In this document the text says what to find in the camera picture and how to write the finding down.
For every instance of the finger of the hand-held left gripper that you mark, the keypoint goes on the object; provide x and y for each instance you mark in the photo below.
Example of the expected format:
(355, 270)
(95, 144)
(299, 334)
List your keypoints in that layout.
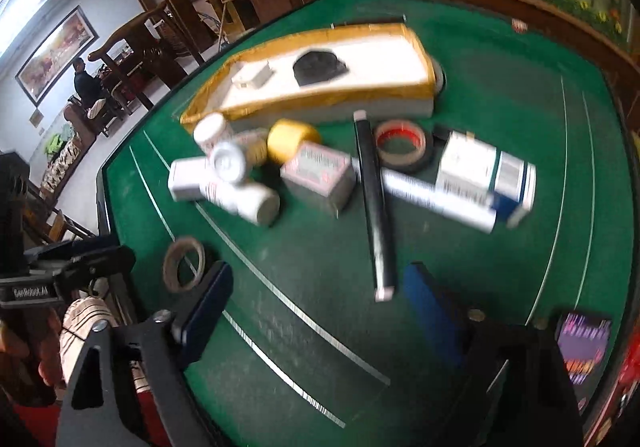
(100, 279)
(80, 257)

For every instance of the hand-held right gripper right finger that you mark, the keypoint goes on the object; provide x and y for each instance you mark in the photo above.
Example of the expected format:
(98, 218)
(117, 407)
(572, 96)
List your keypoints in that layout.
(430, 317)

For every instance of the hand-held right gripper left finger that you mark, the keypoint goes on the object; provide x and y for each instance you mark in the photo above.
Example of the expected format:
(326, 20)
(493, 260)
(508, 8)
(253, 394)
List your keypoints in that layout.
(205, 314)

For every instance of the brown tape roll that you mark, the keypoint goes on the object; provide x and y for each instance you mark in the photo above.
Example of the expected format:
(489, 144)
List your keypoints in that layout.
(170, 272)

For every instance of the white pill bottle red label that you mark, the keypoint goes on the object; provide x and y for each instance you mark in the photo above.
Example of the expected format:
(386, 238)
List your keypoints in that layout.
(212, 129)
(250, 204)

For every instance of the black stick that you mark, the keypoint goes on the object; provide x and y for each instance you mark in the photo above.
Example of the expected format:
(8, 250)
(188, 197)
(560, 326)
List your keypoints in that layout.
(374, 207)

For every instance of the white rectangular box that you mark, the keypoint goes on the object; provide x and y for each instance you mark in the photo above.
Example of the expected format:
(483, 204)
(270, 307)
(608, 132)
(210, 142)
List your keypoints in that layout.
(187, 179)

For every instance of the grey plastic bottle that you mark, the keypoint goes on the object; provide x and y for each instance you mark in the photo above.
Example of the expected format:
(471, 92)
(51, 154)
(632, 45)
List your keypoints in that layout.
(256, 149)

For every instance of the grey playing card box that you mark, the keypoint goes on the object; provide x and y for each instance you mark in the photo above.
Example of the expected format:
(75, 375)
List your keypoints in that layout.
(320, 177)

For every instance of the small white box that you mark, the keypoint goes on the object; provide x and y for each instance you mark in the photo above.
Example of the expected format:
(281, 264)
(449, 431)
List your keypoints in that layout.
(254, 77)

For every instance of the gold-lined white foam box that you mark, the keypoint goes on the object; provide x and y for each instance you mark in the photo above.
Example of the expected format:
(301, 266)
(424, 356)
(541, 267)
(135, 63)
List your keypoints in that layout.
(380, 57)

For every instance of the person's left hand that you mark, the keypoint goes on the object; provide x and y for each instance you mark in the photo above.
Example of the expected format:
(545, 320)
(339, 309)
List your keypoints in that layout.
(30, 357)

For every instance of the white striped cloth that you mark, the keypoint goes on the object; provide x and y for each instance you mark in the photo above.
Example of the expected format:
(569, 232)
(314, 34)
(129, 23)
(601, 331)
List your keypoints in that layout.
(82, 322)

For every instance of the patterned sofa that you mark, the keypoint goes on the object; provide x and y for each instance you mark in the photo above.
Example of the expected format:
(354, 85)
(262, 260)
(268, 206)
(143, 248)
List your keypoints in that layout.
(67, 152)

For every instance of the white tube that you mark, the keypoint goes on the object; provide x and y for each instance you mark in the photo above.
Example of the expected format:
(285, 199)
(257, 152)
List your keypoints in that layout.
(430, 197)

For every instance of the white and blue carton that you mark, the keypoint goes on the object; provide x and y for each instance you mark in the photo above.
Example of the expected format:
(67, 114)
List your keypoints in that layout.
(480, 172)

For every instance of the smartphone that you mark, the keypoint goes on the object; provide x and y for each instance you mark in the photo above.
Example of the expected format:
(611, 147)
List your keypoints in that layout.
(585, 352)

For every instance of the black tape roll red core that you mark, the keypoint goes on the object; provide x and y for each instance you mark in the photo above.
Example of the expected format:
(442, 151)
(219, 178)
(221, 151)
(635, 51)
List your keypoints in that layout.
(422, 154)

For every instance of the yellow cylinder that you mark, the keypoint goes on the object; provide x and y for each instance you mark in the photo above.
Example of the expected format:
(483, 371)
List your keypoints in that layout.
(292, 139)

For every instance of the wooden chair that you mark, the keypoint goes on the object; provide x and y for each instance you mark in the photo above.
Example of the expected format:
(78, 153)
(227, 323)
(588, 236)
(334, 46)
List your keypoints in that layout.
(145, 52)

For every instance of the black round dish behind tray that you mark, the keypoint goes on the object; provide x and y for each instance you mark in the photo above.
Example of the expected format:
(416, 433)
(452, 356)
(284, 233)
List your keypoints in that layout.
(439, 77)

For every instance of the black hexagonal object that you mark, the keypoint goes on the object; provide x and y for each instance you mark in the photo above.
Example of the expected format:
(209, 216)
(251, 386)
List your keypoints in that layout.
(320, 67)

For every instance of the red and white small object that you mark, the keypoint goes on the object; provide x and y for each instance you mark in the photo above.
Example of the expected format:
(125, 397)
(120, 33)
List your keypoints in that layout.
(520, 26)

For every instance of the framed wall painting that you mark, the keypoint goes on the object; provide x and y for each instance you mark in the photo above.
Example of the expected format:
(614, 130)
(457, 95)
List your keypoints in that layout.
(55, 52)

